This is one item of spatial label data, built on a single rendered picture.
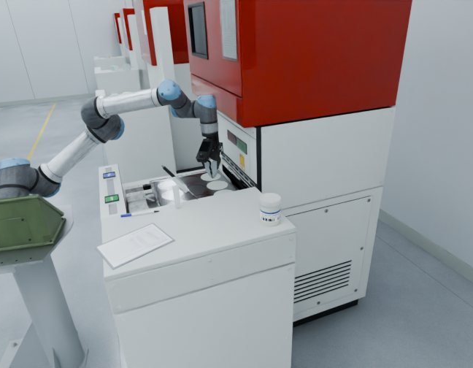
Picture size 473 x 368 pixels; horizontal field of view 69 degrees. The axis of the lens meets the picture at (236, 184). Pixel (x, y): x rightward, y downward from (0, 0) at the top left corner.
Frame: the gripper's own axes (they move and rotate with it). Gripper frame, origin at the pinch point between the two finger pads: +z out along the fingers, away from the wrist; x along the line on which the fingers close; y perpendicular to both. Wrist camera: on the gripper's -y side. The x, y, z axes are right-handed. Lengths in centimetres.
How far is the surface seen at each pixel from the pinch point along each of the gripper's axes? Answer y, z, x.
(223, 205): -22.7, 1.4, -13.8
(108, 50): 608, -26, 511
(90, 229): 69, 93, 151
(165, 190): -5.6, 6.7, 21.9
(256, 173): -3.9, -4.7, -21.9
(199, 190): -0.9, 7.2, 6.6
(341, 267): 29, 62, -58
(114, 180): -12.4, 0.3, 43.3
